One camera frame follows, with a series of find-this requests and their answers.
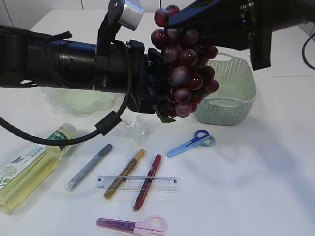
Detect yellow tea bottle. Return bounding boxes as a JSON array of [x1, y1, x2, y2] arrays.
[[0, 122, 79, 215]]

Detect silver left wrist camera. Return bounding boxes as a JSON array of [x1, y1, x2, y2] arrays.
[[95, 0, 144, 59]]

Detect clear plastic ruler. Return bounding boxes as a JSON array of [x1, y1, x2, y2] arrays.
[[95, 176, 181, 192]]

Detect gold glitter pen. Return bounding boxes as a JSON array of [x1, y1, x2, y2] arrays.
[[103, 149, 145, 199]]

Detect green woven plastic basket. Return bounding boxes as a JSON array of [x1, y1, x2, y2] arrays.
[[194, 53, 256, 126]]

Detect clear plastic sheet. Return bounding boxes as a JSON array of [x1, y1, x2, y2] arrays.
[[113, 115, 150, 145]]

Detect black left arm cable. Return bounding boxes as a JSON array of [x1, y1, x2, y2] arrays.
[[0, 40, 132, 146]]

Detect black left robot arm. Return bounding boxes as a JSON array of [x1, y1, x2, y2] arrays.
[[0, 26, 168, 114]]

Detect silver glitter pen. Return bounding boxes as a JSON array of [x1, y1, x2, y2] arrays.
[[65, 144, 113, 192]]

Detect blue scissors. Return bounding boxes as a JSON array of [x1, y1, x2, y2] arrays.
[[166, 130, 216, 158]]

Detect red glitter pen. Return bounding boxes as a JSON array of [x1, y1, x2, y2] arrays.
[[133, 154, 162, 211]]

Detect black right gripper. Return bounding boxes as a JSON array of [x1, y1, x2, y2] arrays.
[[167, 0, 272, 71]]

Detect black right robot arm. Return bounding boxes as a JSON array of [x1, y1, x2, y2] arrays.
[[167, 0, 315, 70]]

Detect pink scissors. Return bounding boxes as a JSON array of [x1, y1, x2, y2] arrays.
[[96, 215, 168, 236]]

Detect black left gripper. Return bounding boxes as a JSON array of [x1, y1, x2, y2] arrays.
[[127, 40, 169, 114]]

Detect purple artificial grape bunch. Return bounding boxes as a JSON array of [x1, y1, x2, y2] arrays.
[[151, 5, 219, 123]]

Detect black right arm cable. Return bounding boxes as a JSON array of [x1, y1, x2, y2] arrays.
[[302, 29, 315, 70]]

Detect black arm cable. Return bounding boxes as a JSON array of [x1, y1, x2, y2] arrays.
[[302, 29, 315, 70], [0, 40, 132, 146]]

